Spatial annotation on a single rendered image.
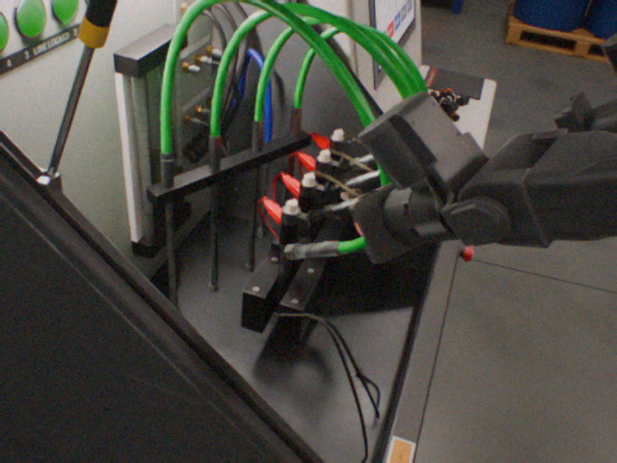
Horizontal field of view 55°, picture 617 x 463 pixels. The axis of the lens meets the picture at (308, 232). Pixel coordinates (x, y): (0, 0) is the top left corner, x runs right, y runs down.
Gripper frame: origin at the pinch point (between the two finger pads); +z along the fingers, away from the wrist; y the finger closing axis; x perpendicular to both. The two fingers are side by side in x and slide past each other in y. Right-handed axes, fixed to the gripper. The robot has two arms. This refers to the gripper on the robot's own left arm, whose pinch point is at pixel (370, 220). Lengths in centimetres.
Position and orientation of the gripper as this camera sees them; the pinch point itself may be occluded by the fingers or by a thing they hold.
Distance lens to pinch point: 68.0
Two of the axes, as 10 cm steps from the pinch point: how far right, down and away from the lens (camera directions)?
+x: 3.9, 9.2, 0.8
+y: -8.7, 4.0, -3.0
